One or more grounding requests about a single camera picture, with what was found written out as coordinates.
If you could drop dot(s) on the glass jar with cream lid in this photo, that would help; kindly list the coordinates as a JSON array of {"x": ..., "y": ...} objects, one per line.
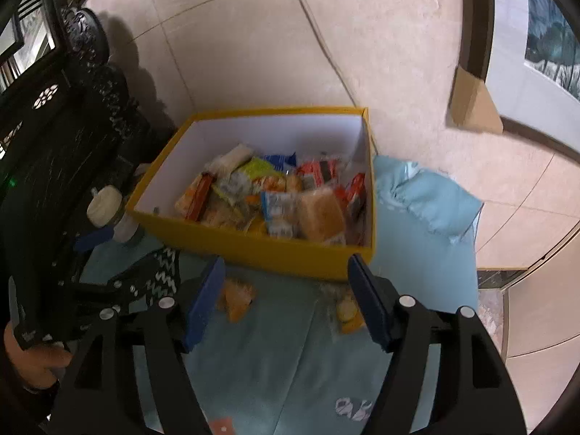
[{"x": 105, "y": 205}]

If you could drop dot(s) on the clear yellow biscuit packet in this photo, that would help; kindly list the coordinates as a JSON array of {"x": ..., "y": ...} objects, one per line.
[{"x": 346, "y": 313}]

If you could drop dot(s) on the dark framed wall painting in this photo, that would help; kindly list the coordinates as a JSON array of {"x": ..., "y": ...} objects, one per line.
[{"x": 550, "y": 40}]

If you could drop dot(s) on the brown cardboard piece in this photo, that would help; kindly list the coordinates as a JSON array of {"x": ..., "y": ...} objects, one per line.
[{"x": 473, "y": 104}]

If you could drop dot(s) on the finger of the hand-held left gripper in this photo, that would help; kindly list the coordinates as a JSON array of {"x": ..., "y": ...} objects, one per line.
[
  {"x": 95, "y": 239},
  {"x": 118, "y": 294}
]

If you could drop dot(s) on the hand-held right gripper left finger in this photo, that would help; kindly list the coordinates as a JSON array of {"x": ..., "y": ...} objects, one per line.
[{"x": 204, "y": 308}]

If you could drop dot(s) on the yellow cardboard box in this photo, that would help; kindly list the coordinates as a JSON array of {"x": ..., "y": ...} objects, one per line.
[{"x": 253, "y": 253}]

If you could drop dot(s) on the orange bun packet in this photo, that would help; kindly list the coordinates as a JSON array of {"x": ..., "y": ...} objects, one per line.
[{"x": 235, "y": 301}]

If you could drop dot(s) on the person's left hand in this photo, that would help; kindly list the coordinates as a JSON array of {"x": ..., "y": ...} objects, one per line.
[{"x": 31, "y": 365}]

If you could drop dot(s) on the dark carved wooden furniture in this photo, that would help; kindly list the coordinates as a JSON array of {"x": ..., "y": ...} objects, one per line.
[{"x": 86, "y": 31}]

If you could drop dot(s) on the light blue cloth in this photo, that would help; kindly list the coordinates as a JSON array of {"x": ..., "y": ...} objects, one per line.
[{"x": 281, "y": 362}]

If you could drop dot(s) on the person's left forearm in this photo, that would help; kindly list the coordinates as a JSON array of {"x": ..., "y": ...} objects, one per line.
[{"x": 22, "y": 412}]

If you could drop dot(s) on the pile of mixed snacks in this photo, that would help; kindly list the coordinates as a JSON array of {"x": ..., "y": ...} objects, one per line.
[{"x": 272, "y": 199}]

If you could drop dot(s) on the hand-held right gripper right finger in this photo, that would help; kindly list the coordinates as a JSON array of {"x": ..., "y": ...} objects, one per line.
[{"x": 367, "y": 308}]

